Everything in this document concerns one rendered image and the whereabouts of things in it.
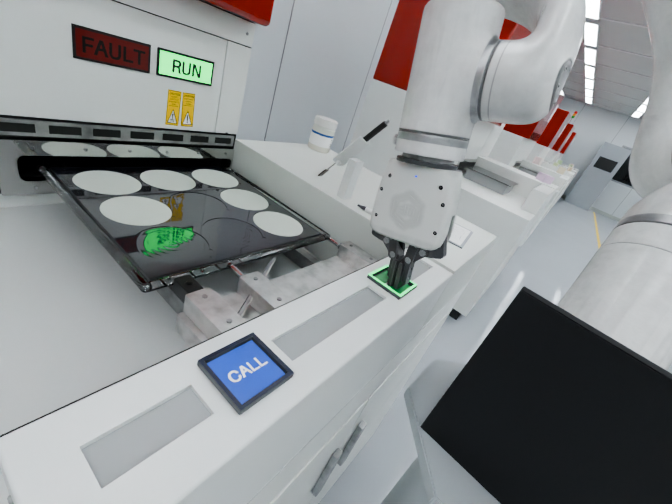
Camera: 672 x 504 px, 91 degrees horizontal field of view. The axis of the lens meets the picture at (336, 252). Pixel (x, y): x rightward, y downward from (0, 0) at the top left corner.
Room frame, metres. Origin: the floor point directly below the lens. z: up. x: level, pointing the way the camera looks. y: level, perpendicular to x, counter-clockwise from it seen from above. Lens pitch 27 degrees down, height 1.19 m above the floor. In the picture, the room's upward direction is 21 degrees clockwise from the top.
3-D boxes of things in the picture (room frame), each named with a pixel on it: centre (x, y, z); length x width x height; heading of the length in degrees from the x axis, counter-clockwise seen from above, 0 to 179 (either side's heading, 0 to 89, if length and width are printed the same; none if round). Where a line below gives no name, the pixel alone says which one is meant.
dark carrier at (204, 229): (0.55, 0.27, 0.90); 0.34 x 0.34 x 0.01; 61
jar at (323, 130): (1.05, 0.17, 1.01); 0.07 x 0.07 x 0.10
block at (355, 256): (0.58, -0.05, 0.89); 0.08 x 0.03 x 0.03; 61
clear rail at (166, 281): (0.46, 0.12, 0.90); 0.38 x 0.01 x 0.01; 151
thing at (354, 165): (0.70, 0.04, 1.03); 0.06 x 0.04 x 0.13; 61
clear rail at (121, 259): (0.39, 0.36, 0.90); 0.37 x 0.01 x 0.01; 61
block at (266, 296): (0.37, 0.07, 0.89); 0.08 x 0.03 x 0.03; 61
